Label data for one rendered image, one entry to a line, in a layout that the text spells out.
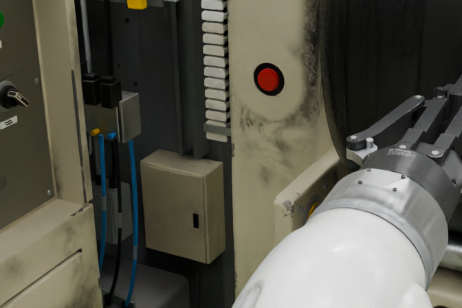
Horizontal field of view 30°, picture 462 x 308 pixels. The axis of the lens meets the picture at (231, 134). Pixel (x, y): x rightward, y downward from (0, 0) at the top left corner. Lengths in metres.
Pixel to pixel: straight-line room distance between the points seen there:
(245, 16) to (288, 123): 0.15
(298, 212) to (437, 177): 0.48
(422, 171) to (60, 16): 0.61
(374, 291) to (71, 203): 0.75
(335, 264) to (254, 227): 0.75
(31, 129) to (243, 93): 0.29
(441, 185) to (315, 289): 0.17
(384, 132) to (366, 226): 0.18
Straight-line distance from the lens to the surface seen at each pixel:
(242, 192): 1.23
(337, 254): 0.51
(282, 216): 1.08
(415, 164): 0.62
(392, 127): 0.72
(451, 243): 1.06
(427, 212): 0.58
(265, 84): 1.15
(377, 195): 0.57
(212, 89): 1.21
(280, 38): 1.12
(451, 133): 0.71
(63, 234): 1.17
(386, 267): 0.52
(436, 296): 1.06
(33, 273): 1.14
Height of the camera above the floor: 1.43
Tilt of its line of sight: 22 degrees down
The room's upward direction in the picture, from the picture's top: 2 degrees counter-clockwise
